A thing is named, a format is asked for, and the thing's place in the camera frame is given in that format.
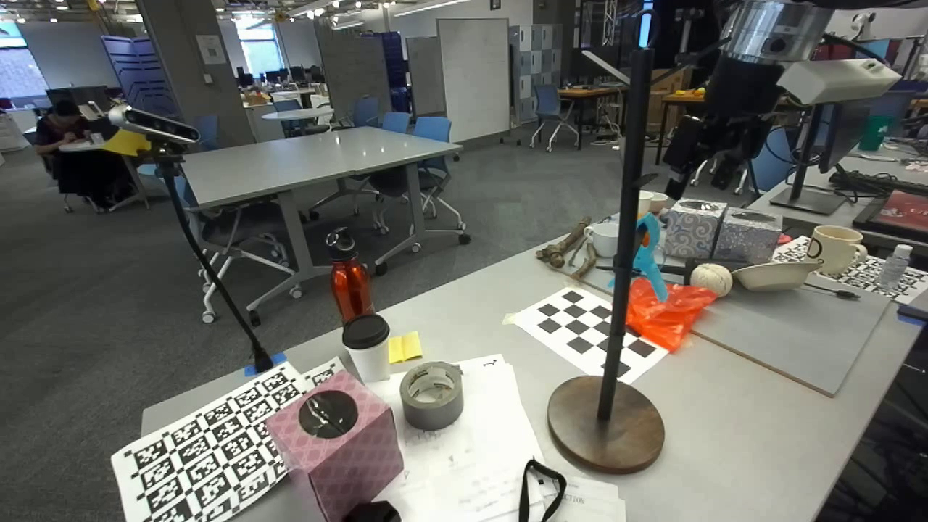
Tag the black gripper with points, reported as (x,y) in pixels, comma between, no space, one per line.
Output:
(735,103)

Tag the light blue plastic peg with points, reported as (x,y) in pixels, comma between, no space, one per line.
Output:
(648,255)

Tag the black monitor stand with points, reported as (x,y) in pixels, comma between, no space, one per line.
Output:
(808,199)

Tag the black pole wooden base stand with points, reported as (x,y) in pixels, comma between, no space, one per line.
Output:
(606,423)

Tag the small white cup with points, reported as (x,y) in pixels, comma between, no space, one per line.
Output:
(654,200)

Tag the blue patterned tissue box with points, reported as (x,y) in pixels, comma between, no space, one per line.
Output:
(693,230)
(752,236)

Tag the wooden table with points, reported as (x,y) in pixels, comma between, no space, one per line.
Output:
(683,97)

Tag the white round cup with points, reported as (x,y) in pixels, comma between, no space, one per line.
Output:
(600,236)

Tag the white ball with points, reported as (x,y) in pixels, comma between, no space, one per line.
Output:
(712,278)

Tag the orange plastic bag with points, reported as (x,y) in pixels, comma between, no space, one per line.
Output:
(667,313)

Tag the black computer monitor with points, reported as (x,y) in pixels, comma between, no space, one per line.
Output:
(844,132)

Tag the cream ceramic mug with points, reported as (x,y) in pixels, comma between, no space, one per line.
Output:
(835,249)

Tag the black white checkerboard sheet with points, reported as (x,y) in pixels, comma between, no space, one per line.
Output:
(570,322)

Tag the green container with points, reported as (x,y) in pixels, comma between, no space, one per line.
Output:
(873,135)

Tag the black keyboard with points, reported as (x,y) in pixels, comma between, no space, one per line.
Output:
(880,180)

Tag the grey board wooden edge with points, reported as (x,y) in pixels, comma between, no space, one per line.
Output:
(792,338)

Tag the white partition panel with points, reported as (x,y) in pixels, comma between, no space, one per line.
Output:
(474,75)

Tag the red book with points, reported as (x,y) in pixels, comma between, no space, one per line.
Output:
(903,212)

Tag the small white bottle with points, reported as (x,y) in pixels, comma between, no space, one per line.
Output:
(896,264)

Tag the yellow sticky notes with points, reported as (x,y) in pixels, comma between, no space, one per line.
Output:
(406,349)

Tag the white handwritten paper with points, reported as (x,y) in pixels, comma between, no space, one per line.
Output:
(474,423)

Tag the red water bottle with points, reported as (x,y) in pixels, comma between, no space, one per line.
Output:
(349,290)

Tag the grey tape roll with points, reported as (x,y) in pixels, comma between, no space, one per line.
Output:
(415,407)

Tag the white cup black lid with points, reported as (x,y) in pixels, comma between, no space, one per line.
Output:
(365,358)

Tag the grey office table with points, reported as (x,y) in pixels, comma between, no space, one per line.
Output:
(307,161)

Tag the large white printed paper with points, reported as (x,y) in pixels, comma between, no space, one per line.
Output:
(464,502)

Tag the blue tape piece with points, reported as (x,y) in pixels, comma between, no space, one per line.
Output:
(278,365)

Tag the pink tissue box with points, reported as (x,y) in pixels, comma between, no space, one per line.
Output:
(336,464)

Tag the small black object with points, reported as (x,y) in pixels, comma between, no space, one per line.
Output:
(373,515)

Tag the seated person dark clothes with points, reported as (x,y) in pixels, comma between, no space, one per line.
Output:
(83,168)

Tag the black gooseneck camera stand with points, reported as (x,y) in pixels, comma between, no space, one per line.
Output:
(261,358)

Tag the black stereo camera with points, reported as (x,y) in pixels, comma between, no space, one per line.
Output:
(155,126)

